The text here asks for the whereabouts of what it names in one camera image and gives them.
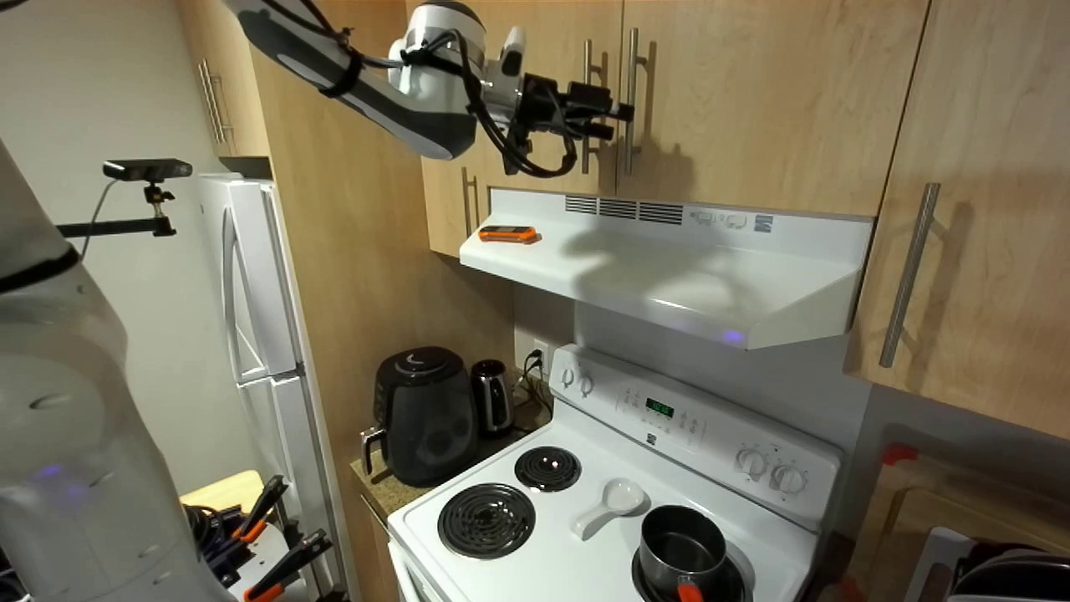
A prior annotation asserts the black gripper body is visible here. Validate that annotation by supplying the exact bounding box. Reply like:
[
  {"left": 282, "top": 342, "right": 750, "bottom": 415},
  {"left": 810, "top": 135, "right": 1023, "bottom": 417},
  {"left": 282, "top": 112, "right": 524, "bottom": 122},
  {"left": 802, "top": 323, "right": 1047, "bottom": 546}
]
[{"left": 510, "top": 74, "right": 588, "bottom": 147}]

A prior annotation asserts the wooden cabinet door steel handle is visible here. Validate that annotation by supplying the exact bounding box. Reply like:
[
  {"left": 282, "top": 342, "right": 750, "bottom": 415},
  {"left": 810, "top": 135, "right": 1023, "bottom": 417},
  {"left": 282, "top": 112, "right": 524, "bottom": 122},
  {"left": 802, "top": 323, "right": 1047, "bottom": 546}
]
[{"left": 614, "top": 0, "right": 931, "bottom": 219}]

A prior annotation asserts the wooden cabinet door right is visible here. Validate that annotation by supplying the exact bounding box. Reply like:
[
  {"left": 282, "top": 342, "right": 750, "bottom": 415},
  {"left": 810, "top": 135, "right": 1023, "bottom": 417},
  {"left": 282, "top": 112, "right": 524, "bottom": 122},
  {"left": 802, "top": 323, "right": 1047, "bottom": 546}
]
[{"left": 489, "top": 0, "right": 626, "bottom": 194}]

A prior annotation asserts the tall wooden cabinet door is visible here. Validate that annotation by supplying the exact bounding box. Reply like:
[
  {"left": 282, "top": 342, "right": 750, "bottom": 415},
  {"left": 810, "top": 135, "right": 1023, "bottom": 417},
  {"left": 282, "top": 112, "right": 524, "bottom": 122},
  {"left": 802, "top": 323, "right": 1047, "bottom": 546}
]
[
  {"left": 844, "top": 0, "right": 1070, "bottom": 441},
  {"left": 413, "top": 136, "right": 497, "bottom": 262}
]

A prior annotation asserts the short wooden cabinet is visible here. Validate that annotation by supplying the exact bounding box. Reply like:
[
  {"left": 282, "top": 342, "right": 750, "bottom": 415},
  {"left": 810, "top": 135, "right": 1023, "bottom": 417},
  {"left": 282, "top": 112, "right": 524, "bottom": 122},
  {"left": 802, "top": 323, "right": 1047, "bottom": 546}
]
[{"left": 174, "top": 0, "right": 274, "bottom": 164}]

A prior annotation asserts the wooden base cabinet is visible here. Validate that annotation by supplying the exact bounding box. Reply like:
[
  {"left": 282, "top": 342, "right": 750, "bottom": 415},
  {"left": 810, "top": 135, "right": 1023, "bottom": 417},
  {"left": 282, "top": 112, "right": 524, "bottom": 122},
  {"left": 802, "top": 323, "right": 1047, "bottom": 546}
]
[{"left": 344, "top": 460, "right": 411, "bottom": 602}]

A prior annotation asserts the orange black handheld device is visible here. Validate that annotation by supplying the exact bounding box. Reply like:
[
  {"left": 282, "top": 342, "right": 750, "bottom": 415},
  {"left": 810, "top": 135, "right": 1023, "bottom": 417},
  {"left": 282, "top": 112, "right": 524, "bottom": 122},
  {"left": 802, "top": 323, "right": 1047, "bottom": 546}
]
[{"left": 475, "top": 219, "right": 546, "bottom": 247}]

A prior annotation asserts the white range hood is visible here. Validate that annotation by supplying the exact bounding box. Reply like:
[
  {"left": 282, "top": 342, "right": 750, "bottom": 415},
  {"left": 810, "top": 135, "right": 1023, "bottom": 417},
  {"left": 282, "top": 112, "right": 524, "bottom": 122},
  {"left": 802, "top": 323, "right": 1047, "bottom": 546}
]
[{"left": 456, "top": 184, "right": 875, "bottom": 350}]

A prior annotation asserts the wooden side panel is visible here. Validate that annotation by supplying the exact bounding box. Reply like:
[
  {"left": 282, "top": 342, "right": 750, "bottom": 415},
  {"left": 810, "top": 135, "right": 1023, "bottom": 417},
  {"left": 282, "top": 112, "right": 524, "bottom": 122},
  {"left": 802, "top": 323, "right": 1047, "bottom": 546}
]
[{"left": 246, "top": 43, "right": 523, "bottom": 602}]

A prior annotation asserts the white electric stove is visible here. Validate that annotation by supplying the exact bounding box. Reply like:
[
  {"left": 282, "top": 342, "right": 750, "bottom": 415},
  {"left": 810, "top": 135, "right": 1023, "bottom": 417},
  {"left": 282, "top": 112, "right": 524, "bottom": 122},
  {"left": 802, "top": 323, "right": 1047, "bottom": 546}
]
[{"left": 380, "top": 342, "right": 846, "bottom": 602}]

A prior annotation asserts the black air fryer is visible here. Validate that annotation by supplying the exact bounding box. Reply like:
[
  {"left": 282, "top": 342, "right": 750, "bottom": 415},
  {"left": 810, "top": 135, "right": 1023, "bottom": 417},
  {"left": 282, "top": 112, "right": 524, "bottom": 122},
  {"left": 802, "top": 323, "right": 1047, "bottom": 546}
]
[{"left": 359, "top": 343, "right": 484, "bottom": 490}]

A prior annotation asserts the white refrigerator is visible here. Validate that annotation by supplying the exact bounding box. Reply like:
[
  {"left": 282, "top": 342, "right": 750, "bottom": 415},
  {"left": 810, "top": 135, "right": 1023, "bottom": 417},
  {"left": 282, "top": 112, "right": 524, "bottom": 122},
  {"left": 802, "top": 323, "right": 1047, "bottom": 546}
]
[{"left": 192, "top": 169, "right": 350, "bottom": 602}]

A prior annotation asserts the white spoon rest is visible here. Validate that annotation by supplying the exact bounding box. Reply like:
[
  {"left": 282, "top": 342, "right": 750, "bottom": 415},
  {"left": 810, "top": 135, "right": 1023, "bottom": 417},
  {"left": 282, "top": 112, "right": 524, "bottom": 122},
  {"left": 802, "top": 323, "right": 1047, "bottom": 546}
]
[{"left": 568, "top": 478, "right": 652, "bottom": 546}]

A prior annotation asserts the black orange clamp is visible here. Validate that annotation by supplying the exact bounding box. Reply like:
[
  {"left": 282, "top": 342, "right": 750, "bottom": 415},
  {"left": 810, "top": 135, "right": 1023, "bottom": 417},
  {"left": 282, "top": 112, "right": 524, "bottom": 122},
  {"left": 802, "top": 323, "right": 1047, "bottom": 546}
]
[
  {"left": 215, "top": 470, "right": 293, "bottom": 563},
  {"left": 242, "top": 527, "right": 337, "bottom": 602}
]

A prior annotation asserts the wooden cutting board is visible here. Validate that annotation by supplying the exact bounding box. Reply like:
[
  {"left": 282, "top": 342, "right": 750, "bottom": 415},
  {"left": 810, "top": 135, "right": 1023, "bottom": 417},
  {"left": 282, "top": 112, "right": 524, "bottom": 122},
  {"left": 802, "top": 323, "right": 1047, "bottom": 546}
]
[{"left": 848, "top": 441, "right": 1070, "bottom": 602}]

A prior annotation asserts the black dish rack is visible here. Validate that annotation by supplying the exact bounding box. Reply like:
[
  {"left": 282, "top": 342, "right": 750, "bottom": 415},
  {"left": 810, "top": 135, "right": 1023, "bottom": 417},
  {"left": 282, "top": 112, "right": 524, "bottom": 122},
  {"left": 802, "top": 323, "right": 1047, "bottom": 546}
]
[{"left": 947, "top": 540, "right": 1070, "bottom": 602}]

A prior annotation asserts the white wall outlet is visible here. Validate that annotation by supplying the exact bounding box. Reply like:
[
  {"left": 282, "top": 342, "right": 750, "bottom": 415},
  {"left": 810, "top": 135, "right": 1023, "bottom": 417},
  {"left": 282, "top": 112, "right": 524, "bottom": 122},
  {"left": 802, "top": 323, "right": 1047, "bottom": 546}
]
[{"left": 518, "top": 343, "right": 553, "bottom": 387}]

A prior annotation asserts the black camera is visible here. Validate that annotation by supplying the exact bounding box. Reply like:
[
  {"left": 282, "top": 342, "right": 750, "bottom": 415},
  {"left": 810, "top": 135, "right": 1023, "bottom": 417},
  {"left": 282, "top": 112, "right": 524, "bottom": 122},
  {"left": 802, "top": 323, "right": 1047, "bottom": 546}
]
[{"left": 101, "top": 154, "right": 198, "bottom": 186}]

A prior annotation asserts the grey pot orange handle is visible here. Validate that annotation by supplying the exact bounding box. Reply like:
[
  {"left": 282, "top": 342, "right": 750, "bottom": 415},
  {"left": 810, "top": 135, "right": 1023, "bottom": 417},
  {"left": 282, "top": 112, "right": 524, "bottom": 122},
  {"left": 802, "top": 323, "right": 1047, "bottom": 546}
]
[{"left": 636, "top": 501, "right": 731, "bottom": 602}]

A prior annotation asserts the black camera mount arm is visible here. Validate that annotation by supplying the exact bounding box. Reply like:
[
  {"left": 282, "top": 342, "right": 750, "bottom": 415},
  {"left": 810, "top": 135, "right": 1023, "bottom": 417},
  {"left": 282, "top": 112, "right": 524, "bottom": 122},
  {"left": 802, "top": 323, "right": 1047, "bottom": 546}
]
[{"left": 53, "top": 179, "right": 182, "bottom": 245}]

